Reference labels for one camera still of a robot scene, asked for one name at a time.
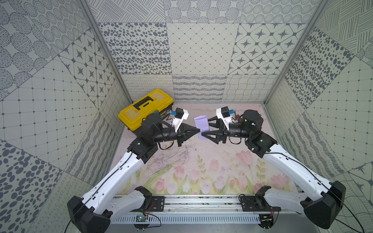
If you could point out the aluminium mounting rail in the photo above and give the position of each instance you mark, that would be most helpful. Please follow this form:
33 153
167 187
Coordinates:
216 204

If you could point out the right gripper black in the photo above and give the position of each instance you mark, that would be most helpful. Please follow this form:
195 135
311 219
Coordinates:
222 132

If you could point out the dark red brass faucet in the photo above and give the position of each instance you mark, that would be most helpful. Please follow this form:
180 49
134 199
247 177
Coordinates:
238 119

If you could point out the white perforated cable duct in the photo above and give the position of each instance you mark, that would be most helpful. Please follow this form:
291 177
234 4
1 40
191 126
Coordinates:
193 219

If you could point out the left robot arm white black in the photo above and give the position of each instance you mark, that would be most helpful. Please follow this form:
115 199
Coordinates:
153 132

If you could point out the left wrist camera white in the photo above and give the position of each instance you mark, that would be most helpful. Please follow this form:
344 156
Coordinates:
179 115

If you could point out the purple square paper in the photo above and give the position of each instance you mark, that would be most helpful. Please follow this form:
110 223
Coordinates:
201 123

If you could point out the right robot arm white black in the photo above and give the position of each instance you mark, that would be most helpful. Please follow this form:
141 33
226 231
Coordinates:
321 200

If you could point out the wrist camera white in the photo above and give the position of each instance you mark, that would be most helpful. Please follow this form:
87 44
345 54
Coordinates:
179 115
225 114

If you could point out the yellow black toolbox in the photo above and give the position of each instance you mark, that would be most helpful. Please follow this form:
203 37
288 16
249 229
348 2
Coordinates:
155 102

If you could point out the right controller board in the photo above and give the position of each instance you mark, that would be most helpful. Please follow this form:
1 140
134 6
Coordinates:
266 221

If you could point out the controller board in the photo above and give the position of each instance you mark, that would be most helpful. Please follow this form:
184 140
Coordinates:
266 221
141 222

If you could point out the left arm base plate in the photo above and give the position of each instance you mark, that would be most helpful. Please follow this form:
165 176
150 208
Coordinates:
157 203

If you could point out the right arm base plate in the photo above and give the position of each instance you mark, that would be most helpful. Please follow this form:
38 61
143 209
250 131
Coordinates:
255 204

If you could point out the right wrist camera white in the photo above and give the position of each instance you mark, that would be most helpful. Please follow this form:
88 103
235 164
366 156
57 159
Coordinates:
225 114

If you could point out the left controller board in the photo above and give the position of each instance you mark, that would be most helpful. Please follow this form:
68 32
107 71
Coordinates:
141 222

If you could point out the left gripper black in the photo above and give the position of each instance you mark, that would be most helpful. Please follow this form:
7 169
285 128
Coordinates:
179 136

